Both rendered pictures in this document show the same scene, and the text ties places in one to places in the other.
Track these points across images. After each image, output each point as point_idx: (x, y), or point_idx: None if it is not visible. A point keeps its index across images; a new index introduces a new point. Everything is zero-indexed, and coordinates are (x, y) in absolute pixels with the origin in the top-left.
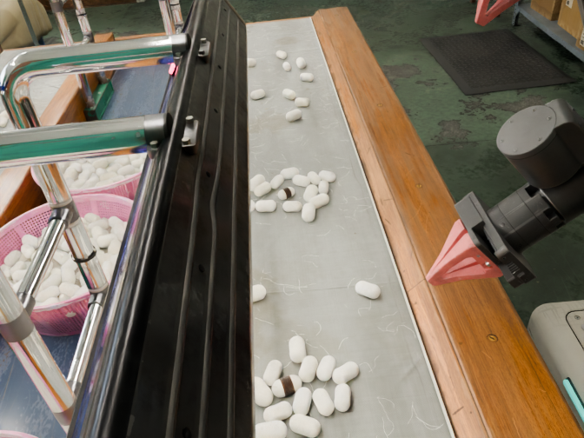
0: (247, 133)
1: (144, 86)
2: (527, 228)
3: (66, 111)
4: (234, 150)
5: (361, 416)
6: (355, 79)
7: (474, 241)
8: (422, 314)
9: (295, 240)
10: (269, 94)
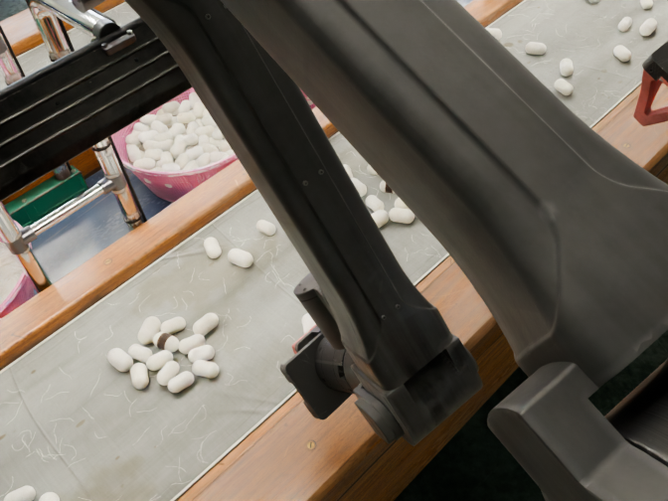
0: (97, 129)
1: None
2: (326, 368)
3: None
4: (42, 141)
5: (177, 406)
6: (659, 90)
7: (296, 344)
8: None
9: None
10: (554, 55)
